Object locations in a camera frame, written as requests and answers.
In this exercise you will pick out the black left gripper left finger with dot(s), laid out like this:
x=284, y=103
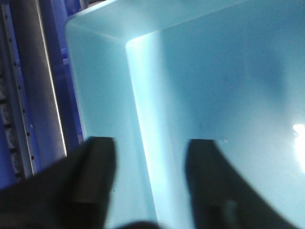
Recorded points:
x=73, y=193

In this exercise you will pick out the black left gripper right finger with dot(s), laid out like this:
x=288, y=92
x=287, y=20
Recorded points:
x=232, y=190

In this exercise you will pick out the light blue plastic box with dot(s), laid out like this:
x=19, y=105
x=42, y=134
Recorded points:
x=154, y=74

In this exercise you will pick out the stainless steel shelf rack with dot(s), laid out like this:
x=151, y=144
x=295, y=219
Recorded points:
x=33, y=43

